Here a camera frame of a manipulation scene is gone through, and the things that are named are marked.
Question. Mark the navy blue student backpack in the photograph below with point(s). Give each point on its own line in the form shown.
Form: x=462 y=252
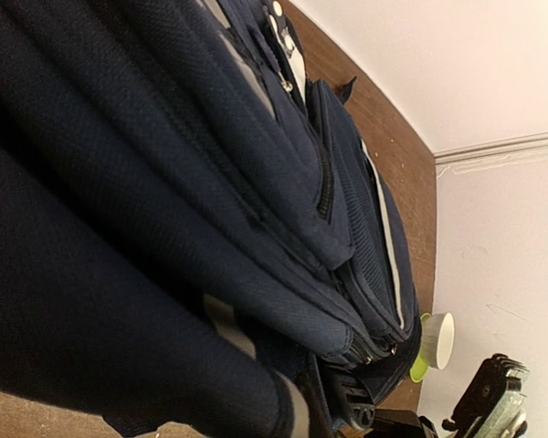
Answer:
x=191 y=230

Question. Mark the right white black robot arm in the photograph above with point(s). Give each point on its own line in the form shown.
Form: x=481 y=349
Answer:
x=493 y=405

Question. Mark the white bowl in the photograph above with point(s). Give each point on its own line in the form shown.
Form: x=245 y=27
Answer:
x=438 y=338

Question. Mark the lime green plate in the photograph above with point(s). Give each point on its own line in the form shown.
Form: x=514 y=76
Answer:
x=420 y=367

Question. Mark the right aluminium frame post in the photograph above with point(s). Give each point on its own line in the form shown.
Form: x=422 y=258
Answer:
x=493 y=155

